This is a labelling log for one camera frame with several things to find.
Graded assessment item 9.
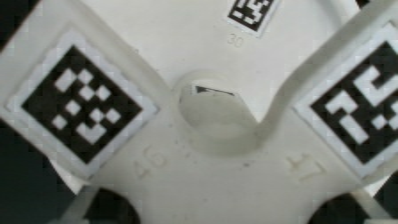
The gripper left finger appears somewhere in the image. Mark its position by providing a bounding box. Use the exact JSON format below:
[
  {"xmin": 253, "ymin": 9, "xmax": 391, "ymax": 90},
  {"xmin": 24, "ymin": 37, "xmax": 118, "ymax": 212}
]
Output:
[{"xmin": 56, "ymin": 186, "xmax": 141, "ymax": 224}]

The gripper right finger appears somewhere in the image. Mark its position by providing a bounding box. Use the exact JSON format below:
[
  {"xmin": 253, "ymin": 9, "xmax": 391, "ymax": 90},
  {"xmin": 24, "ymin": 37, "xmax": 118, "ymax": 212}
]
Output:
[{"xmin": 308, "ymin": 190, "xmax": 398, "ymax": 224}]

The white cross-shaped table base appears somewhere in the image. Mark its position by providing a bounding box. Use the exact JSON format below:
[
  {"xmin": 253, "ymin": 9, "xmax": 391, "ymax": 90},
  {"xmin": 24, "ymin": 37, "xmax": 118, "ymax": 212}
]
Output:
[{"xmin": 0, "ymin": 0, "xmax": 398, "ymax": 224}]

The white cylindrical table leg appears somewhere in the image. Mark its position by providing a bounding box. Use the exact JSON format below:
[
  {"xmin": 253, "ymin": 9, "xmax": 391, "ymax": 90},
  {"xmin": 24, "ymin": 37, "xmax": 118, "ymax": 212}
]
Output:
[{"xmin": 173, "ymin": 70, "xmax": 260, "ymax": 157}]

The white round table top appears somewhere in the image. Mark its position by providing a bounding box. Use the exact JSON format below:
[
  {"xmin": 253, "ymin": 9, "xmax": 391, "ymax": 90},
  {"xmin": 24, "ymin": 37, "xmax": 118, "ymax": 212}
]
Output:
[{"xmin": 109, "ymin": 0, "xmax": 398, "ymax": 192}]

